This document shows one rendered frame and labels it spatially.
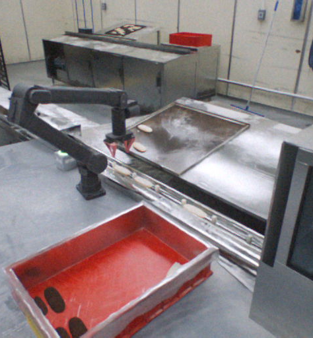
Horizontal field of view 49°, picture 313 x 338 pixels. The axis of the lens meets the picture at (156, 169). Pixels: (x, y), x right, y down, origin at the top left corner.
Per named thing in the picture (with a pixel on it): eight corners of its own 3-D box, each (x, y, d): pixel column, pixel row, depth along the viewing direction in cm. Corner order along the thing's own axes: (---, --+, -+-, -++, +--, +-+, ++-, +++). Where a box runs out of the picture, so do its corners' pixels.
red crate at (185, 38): (168, 43, 485) (168, 33, 479) (183, 41, 508) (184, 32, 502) (197, 47, 455) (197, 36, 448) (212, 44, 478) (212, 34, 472)
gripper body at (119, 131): (133, 136, 143) (133, 119, 140) (114, 142, 137) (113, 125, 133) (124, 132, 147) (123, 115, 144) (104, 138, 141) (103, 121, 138)
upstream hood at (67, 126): (-31, 96, 253) (-34, 84, 249) (-6, 92, 264) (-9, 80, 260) (51, 146, 173) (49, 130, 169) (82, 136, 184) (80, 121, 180)
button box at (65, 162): (56, 173, 160) (53, 151, 155) (70, 168, 165) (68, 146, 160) (65, 179, 155) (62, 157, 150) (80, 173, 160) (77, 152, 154)
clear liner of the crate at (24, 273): (5, 294, 91) (-3, 267, 87) (144, 221, 120) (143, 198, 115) (67, 391, 69) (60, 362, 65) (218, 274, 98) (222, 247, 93)
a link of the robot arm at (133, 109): (105, 91, 135) (120, 95, 130) (126, 85, 142) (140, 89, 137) (107, 119, 140) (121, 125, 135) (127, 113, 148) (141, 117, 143)
